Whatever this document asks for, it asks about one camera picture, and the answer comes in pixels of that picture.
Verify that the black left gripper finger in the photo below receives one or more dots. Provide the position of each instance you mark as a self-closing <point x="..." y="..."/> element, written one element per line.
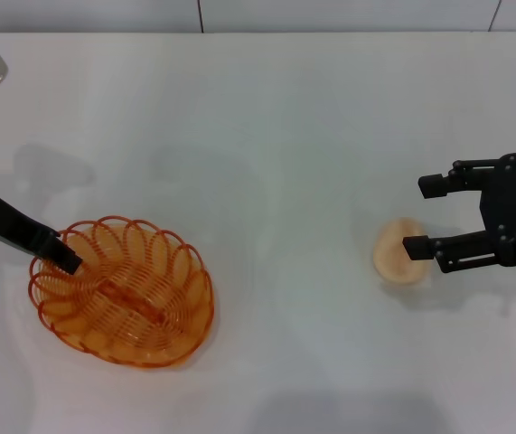
<point x="68" y="260"/>

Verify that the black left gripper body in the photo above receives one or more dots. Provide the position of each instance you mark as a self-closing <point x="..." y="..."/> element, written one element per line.
<point x="9" y="221"/>

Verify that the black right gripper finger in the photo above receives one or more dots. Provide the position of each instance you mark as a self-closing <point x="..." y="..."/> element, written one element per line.
<point x="456" y="253"/>
<point x="434" y="186"/>

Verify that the pale round bread bun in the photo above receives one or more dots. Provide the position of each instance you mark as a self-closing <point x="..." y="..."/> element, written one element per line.
<point x="391" y="257"/>

